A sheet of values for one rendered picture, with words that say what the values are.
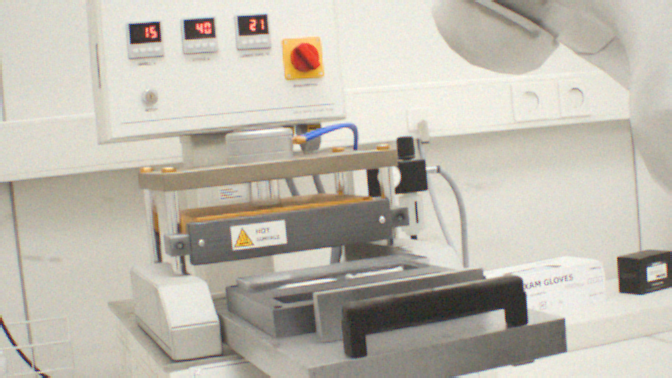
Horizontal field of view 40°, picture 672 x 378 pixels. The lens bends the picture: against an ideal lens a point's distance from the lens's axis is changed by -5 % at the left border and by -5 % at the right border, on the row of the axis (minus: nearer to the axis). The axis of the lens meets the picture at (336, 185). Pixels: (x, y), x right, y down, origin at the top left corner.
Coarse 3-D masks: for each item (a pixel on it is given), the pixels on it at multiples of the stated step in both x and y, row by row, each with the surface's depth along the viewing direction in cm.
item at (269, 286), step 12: (384, 264) 93; (396, 264) 94; (408, 264) 94; (420, 264) 95; (312, 276) 91; (324, 276) 91; (336, 276) 92; (348, 276) 92; (360, 276) 92; (240, 288) 92; (252, 288) 89; (264, 288) 89; (276, 288) 90
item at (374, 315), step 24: (432, 288) 73; (456, 288) 73; (480, 288) 73; (504, 288) 74; (360, 312) 70; (384, 312) 71; (408, 312) 71; (432, 312) 72; (456, 312) 73; (480, 312) 74; (360, 336) 70
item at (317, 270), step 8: (384, 256) 99; (392, 256) 99; (400, 256) 98; (408, 256) 97; (416, 256) 97; (424, 256) 96; (336, 264) 97; (344, 264) 96; (352, 264) 96; (360, 264) 95; (368, 264) 95; (376, 264) 94; (272, 272) 95; (280, 272) 95; (288, 272) 94; (296, 272) 94; (304, 272) 93; (312, 272) 93; (320, 272) 92; (328, 272) 92; (248, 280) 91; (256, 280) 91; (264, 280) 90; (272, 280) 90
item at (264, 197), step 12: (276, 180) 114; (252, 192) 113; (264, 192) 113; (276, 192) 114; (228, 204) 120; (240, 204) 119; (252, 204) 114; (264, 204) 113; (276, 204) 112; (288, 204) 110; (300, 204) 109; (312, 204) 108; (324, 204) 108; (336, 204) 109; (192, 216) 106; (204, 216) 104; (216, 216) 104; (228, 216) 104
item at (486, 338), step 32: (352, 288) 77; (384, 288) 78; (416, 288) 79; (224, 320) 92; (320, 320) 76; (448, 320) 80; (480, 320) 79; (544, 320) 76; (256, 352) 82; (288, 352) 74; (320, 352) 73; (384, 352) 71; (416, 352) 72; (448, 352) 73; (480, 352) 73; (512, 352) 74; (544, 352) 76
